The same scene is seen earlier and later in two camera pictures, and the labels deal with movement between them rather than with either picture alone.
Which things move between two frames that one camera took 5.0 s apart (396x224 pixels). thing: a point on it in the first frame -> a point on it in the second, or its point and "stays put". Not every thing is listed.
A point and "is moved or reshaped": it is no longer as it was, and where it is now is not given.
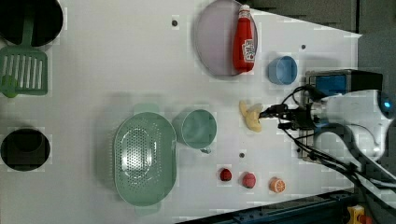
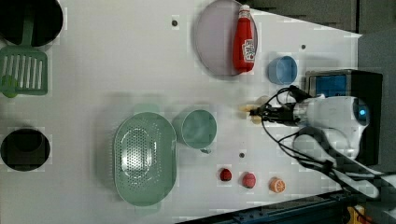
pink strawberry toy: x=248 y=179 stays put
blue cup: x=283 y=70 stays put
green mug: x=195 y=128 stays put
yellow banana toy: x=251 y=115 is moved or reshaped
